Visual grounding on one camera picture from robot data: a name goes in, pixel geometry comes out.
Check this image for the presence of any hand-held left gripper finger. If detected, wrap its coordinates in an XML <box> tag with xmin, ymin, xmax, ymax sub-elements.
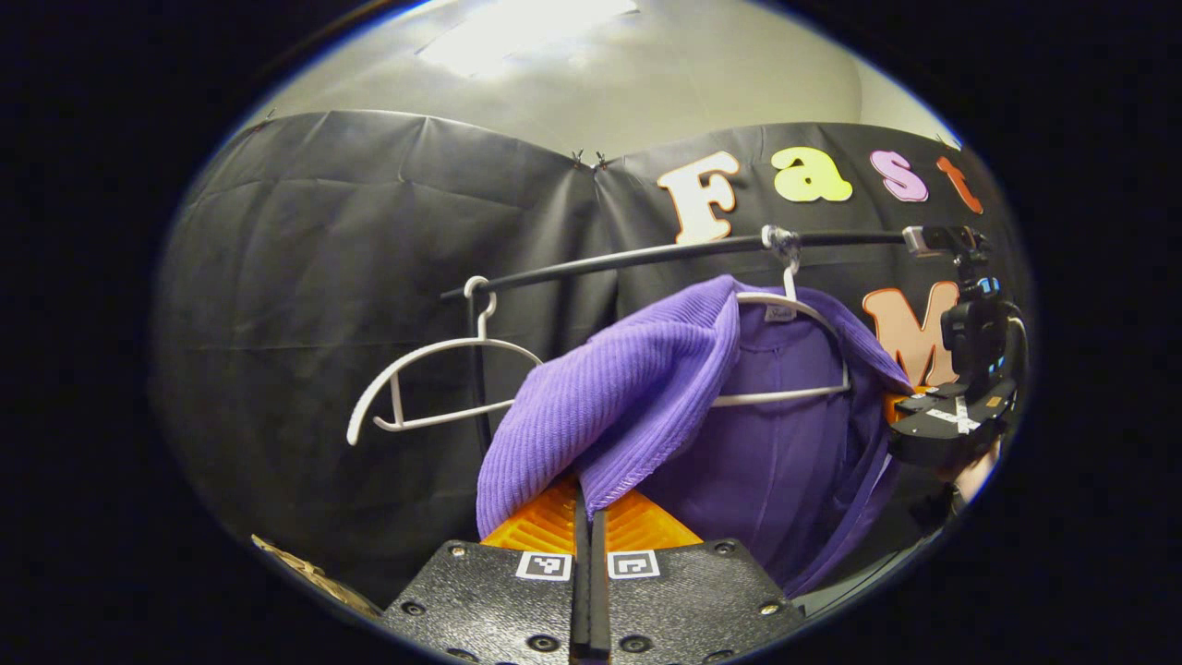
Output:
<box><xmin>380</xmin><ymin>476</ymin><xmax>592</xmax><ymax>665</ymax></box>
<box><xmin>591</xmin><ymin>490</ymin><xmax>806</xmax><ymax>665</ymax></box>

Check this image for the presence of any purple corduroy shirt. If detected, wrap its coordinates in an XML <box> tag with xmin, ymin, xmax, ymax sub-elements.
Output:
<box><xmin>476</xmin><ymin>274</ymin><xmax>915</xmax><ymax>599</ymax></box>

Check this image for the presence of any white plastic hanger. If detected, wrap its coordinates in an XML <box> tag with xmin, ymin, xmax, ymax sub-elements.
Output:
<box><xmin>346</xmin><ymin>275</ymin><xmax>546</xmax><ymax>446</ymax></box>

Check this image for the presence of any black clothes rack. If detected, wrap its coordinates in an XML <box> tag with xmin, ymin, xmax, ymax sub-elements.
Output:
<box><xmin>440</xmin><ymin>228</ymin><xmax>911</xmax><ymax>458</ymax></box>

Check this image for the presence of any white hanger tied to rail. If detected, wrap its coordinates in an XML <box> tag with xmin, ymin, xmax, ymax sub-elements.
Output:
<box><xmin>711</xmin><ymin>224</ymin><xmax>852</xmax><ymax>409</ymax></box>

